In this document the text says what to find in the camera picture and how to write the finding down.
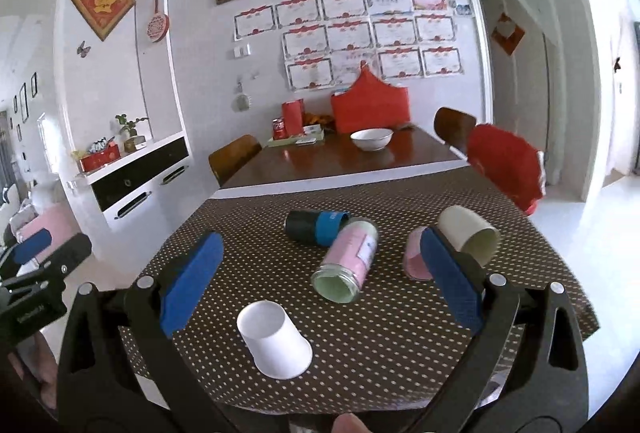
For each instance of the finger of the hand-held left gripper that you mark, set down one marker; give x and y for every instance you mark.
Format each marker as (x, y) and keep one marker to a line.
(70, 253)
(32, 245)

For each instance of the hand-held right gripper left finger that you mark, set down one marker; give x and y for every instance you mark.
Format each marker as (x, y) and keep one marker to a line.
(192, 283)

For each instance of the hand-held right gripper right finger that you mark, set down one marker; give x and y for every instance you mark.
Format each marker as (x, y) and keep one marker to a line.
(450, 283)

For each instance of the pink glass jar cup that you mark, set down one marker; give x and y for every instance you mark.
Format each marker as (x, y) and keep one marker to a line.
(347, 265)

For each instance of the small pink cup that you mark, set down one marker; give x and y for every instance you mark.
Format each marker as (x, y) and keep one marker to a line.
(414, 258)

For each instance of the cream plastic cup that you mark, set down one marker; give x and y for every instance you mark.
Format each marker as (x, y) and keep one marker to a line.
(465, 225)

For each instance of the white paper cup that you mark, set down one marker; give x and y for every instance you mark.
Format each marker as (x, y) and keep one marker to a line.
(275, 343)

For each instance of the black cup with blue band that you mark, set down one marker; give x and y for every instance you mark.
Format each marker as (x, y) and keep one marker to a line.
(312, 225)

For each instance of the person's left hand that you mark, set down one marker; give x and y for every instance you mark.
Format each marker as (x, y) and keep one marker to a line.
(44, 378)

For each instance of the person's right hand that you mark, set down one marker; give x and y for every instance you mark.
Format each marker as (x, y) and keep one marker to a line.
(351, 424)

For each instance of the pink cushion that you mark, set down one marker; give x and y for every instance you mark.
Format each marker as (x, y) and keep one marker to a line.
(55, 219)

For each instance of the brown dotted tablecloth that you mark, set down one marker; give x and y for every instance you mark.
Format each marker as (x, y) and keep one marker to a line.
(375, 338)

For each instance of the red box with items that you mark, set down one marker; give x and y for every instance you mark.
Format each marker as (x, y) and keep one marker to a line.
(100, 159)

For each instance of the white and black sideboard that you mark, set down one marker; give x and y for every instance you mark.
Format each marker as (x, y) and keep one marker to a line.
(140, 178)

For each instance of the brown wooden chair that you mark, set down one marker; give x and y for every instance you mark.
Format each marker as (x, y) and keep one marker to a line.
(452, 125)
(234, 158)

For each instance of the small potted plant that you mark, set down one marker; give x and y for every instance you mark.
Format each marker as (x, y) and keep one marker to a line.
(130, 128)

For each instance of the dark wooden dining table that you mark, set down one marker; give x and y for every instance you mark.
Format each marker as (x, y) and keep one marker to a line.
(350, 163)

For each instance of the white ceramic bowl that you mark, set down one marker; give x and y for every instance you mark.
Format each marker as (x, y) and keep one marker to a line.
(371, 139)

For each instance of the light green tray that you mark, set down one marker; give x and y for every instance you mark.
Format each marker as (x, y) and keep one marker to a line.
(280, 142)

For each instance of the red drink can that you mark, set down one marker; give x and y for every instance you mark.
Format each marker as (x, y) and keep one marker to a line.
(278, 128)

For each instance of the red gift box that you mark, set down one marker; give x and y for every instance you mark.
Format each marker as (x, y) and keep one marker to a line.
(293, 117)

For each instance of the red cushioned chair back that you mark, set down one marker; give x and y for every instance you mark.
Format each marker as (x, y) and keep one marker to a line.
(370, 105)

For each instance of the pile of orange fruit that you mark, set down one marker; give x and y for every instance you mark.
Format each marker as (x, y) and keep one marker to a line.
(320, 118)

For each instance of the round red hanging ornament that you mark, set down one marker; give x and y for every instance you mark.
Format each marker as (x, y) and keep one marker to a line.
(157, 27)

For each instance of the red diamond door decoration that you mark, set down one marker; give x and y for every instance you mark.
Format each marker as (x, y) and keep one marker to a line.
(507, 34)

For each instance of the black picture frame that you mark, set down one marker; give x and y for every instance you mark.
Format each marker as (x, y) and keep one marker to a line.
(34, 83)
(23, 102)

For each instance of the small grey wall hanging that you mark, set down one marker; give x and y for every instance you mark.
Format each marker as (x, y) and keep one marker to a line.
(242, 102)

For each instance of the butterfly wall decoration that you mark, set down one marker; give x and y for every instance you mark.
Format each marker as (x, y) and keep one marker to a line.
(82, 49)

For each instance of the white wall switch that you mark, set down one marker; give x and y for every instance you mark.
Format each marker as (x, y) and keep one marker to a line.
(241, 50)

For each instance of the group of wall certificates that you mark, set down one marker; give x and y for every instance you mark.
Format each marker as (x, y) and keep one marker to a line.
(350, 33)

